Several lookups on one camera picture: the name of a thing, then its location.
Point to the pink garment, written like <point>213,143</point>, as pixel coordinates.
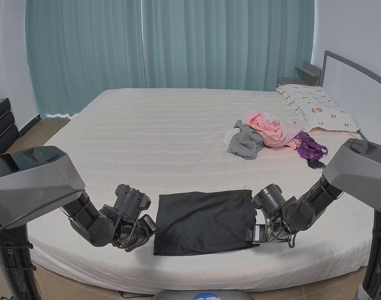
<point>271,130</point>

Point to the purple garment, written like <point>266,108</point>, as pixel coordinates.
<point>309,148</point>

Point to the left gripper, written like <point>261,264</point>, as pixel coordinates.
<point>148,227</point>

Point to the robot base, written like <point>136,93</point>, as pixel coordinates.
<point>203,295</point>

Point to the blue-green curtain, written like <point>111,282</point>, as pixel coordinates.
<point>228,36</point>
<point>84,42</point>

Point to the grey bedside table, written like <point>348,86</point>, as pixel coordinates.
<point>303,72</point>

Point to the black chest of drawers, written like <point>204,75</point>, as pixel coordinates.
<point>1,127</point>

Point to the white garment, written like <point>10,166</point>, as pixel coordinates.
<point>228,137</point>

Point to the dark grey lace garment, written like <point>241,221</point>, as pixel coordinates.
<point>317,165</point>

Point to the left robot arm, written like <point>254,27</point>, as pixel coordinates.
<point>34,180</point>

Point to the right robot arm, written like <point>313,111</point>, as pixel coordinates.
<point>353,167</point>

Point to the bed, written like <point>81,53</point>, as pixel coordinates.
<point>178,130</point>

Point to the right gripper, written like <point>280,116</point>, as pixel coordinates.
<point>257,233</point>

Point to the white printed pillow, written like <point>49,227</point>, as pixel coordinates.
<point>321,108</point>

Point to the black T-shirt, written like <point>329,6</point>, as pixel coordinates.
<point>203,220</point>

